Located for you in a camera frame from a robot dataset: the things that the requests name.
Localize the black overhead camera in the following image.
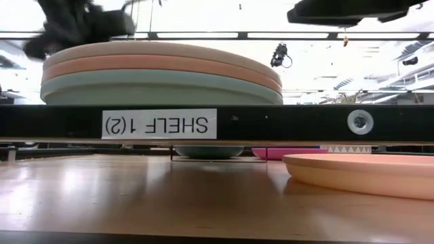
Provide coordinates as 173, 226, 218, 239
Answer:
270, 42, 293, 68

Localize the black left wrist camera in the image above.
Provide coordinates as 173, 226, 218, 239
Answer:
98, 9, 137, 37

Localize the magenta plate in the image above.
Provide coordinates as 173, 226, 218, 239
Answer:
251, 146, 329, 161

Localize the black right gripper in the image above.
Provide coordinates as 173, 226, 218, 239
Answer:
286, 0, 430, 28

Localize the stack of pastel plates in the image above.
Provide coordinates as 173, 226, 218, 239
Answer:
43, 40, 283, 85

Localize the blue plate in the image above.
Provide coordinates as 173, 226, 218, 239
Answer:
174, 145, 245, 160

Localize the silver bolt washer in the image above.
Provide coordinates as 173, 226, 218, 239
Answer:
346, 108, 375, 136

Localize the black aluminium frame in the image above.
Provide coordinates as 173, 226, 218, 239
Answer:
0, 30, 434, 162

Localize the sage green plate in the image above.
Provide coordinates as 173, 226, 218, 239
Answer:
39, 69, 284, 106

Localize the pale peach plate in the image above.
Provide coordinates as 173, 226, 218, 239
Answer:
282, 152, 434, 201

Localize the white shelf label sticker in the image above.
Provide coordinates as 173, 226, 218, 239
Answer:
101, 108, 218, 140

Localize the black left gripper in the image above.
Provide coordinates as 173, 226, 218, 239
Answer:
22, 0, 102, 62

